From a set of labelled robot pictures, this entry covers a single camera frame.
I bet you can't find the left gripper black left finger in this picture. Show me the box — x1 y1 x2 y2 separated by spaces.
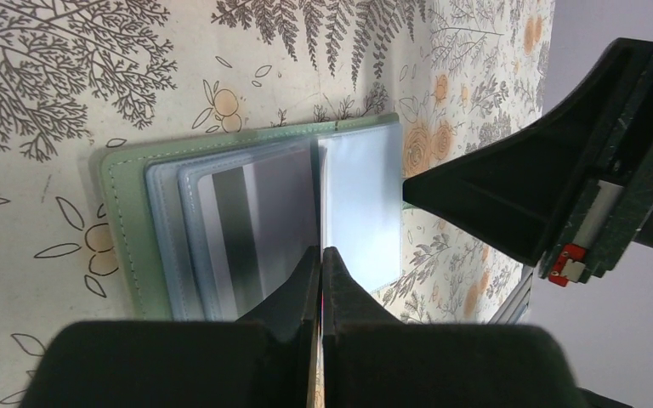
237 246 321 407

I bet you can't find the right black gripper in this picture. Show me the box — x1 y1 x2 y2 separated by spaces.
402 38 653 286

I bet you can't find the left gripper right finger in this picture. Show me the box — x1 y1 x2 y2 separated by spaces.
321 247 401 407

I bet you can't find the white card with black stripe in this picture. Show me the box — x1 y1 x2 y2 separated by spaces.
196 147 319 320

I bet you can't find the floral table mat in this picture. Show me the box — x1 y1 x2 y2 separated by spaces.
0 1 555 407

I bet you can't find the grey-green card holder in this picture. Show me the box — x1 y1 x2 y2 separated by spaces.
97 113 402 321

